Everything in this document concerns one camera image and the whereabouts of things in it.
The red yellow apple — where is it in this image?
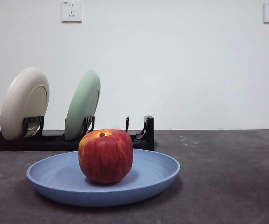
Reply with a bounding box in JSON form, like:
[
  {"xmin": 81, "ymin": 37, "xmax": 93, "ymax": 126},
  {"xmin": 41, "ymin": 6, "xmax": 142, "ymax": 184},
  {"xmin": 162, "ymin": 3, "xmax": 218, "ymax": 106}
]
[{"xmin": 78, "ymin": 129, "xmax": 134, "ymax": 185}]

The blue plate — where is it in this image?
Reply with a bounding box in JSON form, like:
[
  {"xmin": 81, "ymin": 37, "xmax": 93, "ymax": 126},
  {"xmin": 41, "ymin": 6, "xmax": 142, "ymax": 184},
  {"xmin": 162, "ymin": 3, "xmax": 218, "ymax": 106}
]
[{"xmin": 26, "ymin": 148, "xmax": 181, "ymax": 208}]

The pale green plate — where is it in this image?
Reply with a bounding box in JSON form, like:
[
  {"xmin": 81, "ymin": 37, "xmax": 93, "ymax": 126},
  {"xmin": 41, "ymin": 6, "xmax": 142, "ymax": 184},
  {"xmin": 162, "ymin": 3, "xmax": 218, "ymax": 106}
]
[{"xmin": 64, "ymin": 69, "xmax": 101, "ymax": 142}]

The black plate rack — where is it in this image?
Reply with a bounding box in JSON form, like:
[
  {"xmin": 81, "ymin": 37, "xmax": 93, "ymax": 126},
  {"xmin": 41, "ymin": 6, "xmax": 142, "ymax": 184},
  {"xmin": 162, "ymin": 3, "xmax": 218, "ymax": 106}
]
[{"xmin": 0, "ymin": 115, "xmax": 155, "ymax": 152}]

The cream plate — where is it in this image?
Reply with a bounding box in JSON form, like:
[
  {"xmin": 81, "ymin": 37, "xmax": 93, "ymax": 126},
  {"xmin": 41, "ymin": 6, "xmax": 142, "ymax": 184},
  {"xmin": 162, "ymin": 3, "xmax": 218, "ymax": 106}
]
[{"xmin": 0, "ymin": 67, "xmax": 50, "ymax": 141}]

